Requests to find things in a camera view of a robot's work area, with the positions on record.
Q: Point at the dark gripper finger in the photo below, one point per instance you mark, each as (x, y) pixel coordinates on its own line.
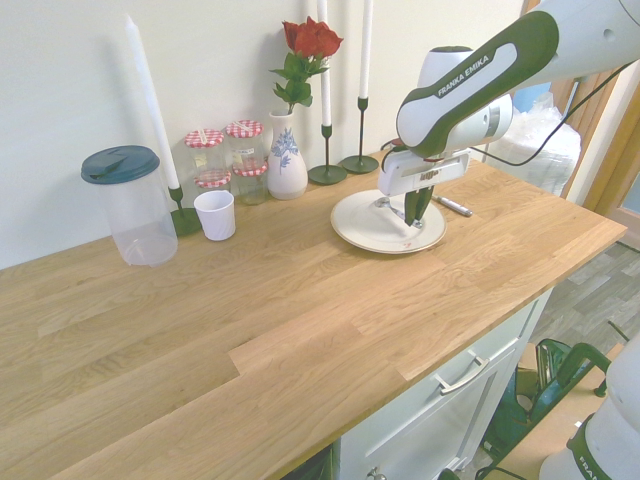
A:
(425, 200)
(410, 210)

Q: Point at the glass jar red checkered lid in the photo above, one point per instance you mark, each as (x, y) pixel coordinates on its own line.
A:
(204, 150)
(212, 179)
(251, 187)
(245, 142)

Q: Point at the straight white candle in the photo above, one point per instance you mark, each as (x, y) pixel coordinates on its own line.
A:
(365, 50)
(325, 75)

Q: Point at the white kitchen cabinet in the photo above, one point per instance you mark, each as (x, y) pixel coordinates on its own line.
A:
(450, 415)

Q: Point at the light wooden base board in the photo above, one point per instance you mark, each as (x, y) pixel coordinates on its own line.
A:
(555, 425)

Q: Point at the red rose with green leaves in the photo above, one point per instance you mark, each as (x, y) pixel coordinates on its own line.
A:
(310, 37)

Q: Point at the white ribbed plastic cup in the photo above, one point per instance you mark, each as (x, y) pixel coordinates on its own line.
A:
(215, 217)

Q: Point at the tall dark green candle holder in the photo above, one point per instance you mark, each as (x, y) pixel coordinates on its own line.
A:
(358, 163)
(327, 174)

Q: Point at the metal cabinet knob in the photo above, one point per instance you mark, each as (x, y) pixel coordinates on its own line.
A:
(375, 473)

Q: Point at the short dark green candle holder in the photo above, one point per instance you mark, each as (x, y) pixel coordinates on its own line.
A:
(183, 223)

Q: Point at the white vase with blue flower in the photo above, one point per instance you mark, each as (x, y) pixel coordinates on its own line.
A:
(286, 170)

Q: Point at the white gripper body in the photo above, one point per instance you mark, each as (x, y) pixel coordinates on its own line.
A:
(400, 177)

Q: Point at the long tilted white candle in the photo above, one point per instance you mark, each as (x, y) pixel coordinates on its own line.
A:
(150, 100)

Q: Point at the silver pen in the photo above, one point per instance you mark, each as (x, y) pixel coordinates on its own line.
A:
(457, 206)

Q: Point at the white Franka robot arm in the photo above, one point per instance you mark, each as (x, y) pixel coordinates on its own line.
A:
(450, 115)

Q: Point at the white plate with gold rim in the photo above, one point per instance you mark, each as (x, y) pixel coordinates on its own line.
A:
(370, 227)

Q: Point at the clear pitcher with teal lid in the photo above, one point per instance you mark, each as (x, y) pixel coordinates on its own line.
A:
(135, 210)

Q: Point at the green screw clamp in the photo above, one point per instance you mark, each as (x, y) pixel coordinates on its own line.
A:
(582, 355)

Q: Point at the clear bubble wrap roll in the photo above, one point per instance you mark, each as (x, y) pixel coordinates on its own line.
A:
(545, 145)

